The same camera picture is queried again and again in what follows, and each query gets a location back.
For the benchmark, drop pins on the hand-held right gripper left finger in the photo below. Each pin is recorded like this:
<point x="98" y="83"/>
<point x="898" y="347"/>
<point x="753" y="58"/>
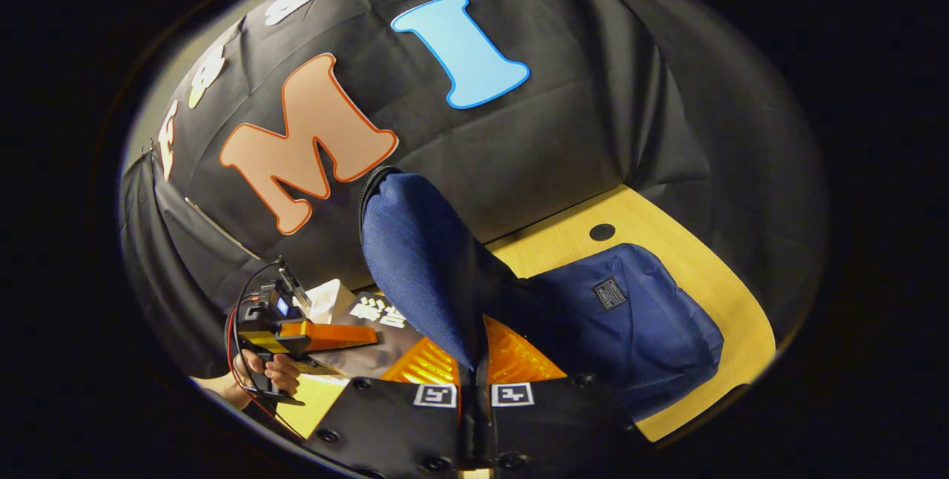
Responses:
<point x="389" y="427"/>

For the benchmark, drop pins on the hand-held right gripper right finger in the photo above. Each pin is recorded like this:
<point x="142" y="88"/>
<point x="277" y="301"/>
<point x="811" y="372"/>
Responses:
<point x="552" y="427"/>

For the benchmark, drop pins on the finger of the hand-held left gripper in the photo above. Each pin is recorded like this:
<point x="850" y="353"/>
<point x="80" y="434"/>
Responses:
<point x="334" y="334"/>
<point x="319" y="368"/>

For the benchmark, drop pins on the white plastic bookshelf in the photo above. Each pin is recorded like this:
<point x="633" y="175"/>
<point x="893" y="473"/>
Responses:
<point x="326" y="301"/>

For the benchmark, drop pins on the blue schoolbag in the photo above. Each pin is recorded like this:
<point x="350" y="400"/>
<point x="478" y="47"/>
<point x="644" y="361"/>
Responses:
<point x="637" y="331"/>

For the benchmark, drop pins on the black round desk grommet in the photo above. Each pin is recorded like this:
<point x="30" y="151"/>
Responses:
<point x="602" y="232"/>

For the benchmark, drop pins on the black backdrop cloth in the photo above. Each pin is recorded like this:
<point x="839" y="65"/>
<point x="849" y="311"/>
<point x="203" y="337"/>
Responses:
<point x="556" y="145"/>

